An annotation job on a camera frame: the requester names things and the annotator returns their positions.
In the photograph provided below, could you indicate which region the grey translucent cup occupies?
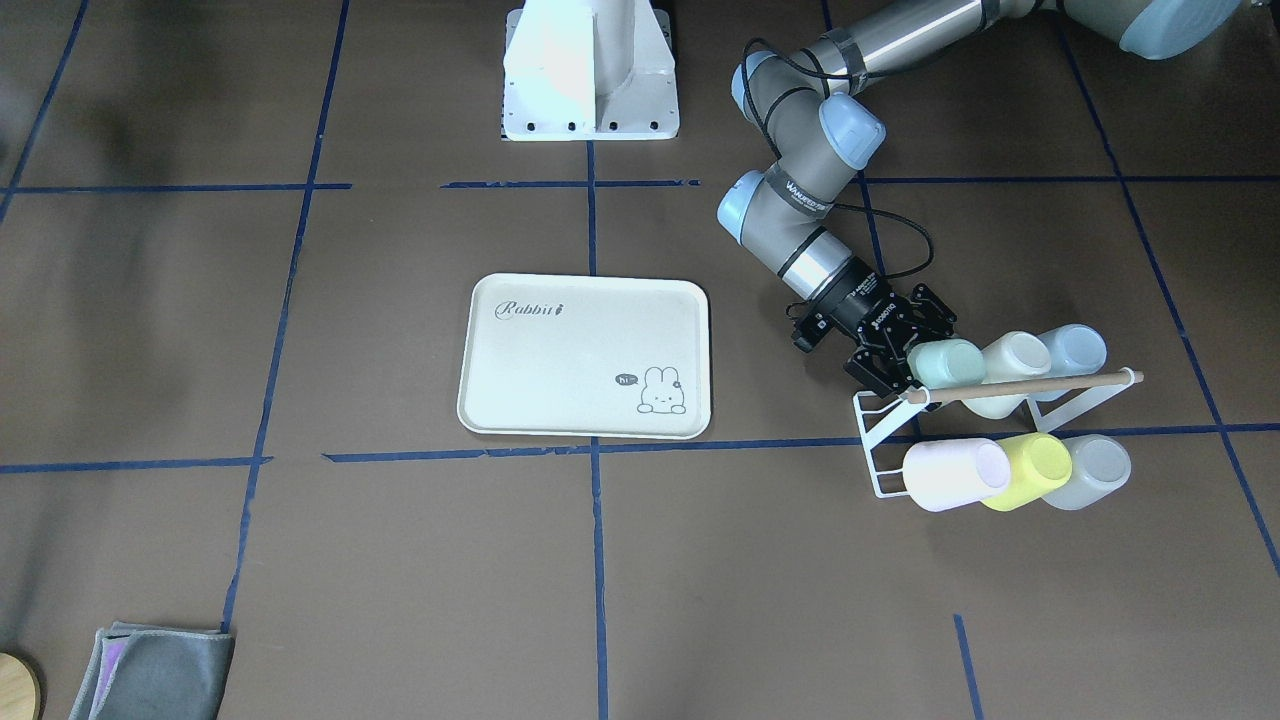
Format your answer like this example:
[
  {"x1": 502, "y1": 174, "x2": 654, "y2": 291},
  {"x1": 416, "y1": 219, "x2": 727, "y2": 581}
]
[{"x1": 1042, "y1": 434, "x2": 1132, "y2": 511}]

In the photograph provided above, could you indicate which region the grey folded cloth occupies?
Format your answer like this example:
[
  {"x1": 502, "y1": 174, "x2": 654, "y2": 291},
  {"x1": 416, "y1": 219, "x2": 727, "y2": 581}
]
[{"x1": 69, "y1": 621, "x2": 236, "y2": 719}]

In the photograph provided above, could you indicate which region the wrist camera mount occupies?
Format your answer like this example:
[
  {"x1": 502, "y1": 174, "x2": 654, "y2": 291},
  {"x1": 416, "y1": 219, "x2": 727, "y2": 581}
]
[{"x1": 785, "y1": 301, "x2": 833, "y2": 354}]

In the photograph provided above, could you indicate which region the light blue cup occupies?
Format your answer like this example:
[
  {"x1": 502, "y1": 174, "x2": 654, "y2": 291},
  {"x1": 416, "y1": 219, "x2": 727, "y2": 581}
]
[{"x1": 1038, "y1": 323, "x2": 1107, "y2": 379}]

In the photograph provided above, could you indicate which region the white wire cup rack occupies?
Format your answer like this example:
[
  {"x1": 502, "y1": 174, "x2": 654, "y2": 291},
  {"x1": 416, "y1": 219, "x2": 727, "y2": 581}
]
[{"x1": 852, "y1": 366, "x2": 1147, "y2": 498}]

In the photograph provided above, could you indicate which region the pink cup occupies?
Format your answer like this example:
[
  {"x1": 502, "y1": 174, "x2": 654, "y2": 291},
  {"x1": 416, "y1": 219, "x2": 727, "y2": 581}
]
[{"x1": 902, "y1": 438, "x2": 1012, "y2": 512}]

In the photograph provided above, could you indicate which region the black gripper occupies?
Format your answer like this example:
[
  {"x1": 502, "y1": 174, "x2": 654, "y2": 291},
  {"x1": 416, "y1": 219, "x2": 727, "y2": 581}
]
[{"x1": 815, "y1": 258, "x2": 957, "y2": 397}]

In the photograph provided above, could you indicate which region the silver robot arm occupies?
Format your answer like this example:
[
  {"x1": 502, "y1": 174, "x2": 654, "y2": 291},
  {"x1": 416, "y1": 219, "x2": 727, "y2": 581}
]
[{"x1": 717, "y1": 1, "x2": 1041, "y2": 397}]

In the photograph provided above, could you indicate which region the yellow cup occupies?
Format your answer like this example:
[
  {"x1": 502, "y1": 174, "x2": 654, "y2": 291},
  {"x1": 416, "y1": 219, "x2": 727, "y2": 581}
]
[{"x1": 980, "y1": 432, "x2": 1073, "y2": 512}]

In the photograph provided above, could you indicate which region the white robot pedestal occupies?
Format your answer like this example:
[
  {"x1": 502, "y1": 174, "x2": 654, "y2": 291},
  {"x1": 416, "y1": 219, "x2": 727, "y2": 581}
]
[{"x1": 500, "y1": 1, "x2": 681, "y2": 142}]

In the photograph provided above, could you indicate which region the cream white cup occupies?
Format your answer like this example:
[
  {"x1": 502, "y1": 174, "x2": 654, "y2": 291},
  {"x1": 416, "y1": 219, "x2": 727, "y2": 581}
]
[{"x1": 963, "y1": 331, "x2": 1052, "y2": 420}]

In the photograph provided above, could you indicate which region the green cup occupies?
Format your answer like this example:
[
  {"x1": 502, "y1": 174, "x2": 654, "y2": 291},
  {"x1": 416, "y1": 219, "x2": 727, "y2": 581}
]
[{"x1": 908, "y1": 338, "x2": 987, "y2": 389}]

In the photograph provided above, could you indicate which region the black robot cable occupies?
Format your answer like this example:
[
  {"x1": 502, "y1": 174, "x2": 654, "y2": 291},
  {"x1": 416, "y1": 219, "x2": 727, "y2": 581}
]
[{"x1": 742, "y1": 38, "x2": 934, "y2": 281}]

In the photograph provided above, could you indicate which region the cream rabbit tray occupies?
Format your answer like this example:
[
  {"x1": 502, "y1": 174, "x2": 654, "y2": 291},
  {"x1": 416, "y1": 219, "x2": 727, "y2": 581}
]
[{"x1": 456, "y1": 273, "x2": 712, "y2": 439}]

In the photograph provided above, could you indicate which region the wooden mug tree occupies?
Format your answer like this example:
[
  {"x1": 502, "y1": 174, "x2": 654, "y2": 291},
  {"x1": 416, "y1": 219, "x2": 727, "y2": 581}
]
[{"x1": 1, "y1": 653, "x2": 44, "y2": 720}]

